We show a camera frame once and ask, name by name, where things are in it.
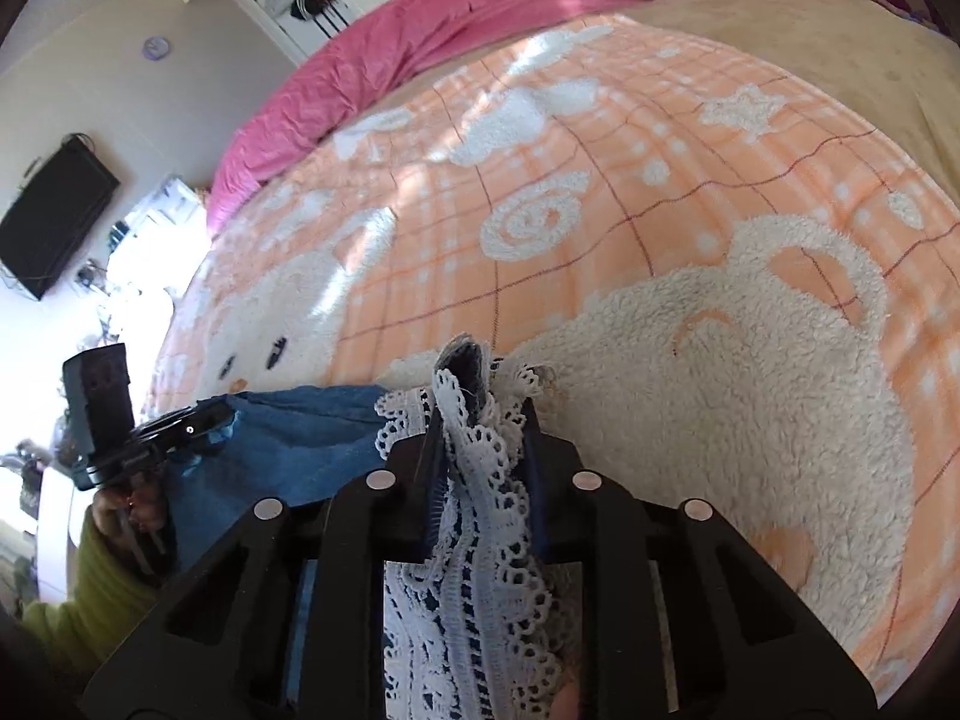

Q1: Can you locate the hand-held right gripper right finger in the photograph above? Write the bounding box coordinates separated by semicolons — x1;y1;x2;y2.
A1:
523;396;880;720

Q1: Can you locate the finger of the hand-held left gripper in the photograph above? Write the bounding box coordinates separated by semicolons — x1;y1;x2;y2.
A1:
131;399;235;460

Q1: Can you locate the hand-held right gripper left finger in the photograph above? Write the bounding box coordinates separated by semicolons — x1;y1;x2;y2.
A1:
79;401;451;720

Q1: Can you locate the blue denim pants lace trim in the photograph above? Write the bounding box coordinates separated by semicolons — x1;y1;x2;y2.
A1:
161;337;587;720

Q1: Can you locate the person's left forearm green sleeve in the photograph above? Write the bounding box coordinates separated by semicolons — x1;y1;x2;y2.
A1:
19;514;181;672

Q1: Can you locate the person's left hand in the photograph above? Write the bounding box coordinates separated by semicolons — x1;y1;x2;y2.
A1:
94;461;181;578

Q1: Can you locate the white dresser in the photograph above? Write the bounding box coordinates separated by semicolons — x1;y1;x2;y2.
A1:
0;176;215;481

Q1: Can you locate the orange printed blanket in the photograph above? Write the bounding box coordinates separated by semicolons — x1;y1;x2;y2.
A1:
142;11;960;698

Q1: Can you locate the white door with hooks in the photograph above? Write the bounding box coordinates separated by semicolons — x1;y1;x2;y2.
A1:
227;0;362;67

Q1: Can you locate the pink duvet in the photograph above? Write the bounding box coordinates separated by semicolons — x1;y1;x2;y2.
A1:
206;0;837;237

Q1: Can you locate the black wall television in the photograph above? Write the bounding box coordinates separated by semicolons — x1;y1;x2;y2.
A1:
0;136;122;303

